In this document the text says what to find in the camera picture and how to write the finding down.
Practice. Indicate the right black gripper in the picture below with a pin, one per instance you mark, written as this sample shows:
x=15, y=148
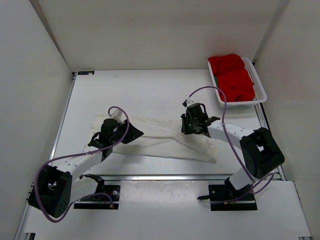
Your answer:
x=185, y=131

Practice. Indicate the white plastic basket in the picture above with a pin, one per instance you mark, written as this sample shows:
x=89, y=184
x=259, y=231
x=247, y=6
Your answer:
x=260, y=94

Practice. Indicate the black label on table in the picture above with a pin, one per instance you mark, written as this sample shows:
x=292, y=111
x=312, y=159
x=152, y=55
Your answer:
x=85, y=73

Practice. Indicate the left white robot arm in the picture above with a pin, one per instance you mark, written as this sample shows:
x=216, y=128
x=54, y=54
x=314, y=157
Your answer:
x=58, y=186

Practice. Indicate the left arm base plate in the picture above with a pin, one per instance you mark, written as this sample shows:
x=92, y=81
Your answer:
x=102, y=202

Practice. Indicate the white t shirt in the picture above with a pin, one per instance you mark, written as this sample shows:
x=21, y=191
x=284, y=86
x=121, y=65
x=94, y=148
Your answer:
x=163, y=138

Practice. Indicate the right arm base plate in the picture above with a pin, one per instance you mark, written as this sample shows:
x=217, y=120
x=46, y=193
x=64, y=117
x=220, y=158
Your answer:
x=223, y=199

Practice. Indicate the red t shirt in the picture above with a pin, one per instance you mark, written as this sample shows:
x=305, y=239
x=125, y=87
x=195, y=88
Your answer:
x=233, y=78

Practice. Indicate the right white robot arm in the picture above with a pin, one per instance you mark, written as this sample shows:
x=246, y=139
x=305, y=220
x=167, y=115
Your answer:
x=261, y=154

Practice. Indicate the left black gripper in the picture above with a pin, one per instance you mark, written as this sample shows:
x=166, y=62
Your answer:
x=132, y=134

